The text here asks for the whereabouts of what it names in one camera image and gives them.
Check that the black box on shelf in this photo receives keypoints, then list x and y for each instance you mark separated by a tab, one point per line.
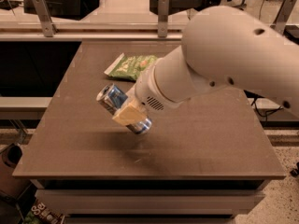
60	0

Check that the brown bin with hole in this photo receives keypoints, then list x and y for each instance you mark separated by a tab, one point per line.
11	188

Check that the silver blue redbull can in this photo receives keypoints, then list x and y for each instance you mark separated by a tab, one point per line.
112	98

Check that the grey drawer table base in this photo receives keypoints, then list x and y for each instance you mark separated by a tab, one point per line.
153	205

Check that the middle metal glass bracket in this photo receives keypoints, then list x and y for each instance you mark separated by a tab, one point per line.
163	8

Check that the right metal glass bracket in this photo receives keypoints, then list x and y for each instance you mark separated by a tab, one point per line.
283	15

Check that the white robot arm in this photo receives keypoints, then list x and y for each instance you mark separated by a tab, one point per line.
220	47

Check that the left metal glass bracket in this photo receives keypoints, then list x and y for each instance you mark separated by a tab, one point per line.
42	11

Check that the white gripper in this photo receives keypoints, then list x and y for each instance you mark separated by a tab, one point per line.
146	90

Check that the green chip bag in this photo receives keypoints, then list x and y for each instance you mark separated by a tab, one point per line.
130	67

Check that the metal glass bracket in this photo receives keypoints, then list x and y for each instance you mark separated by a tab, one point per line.
163	8
283	15
42	11

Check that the magazine on floor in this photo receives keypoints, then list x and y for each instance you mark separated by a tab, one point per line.
41	214

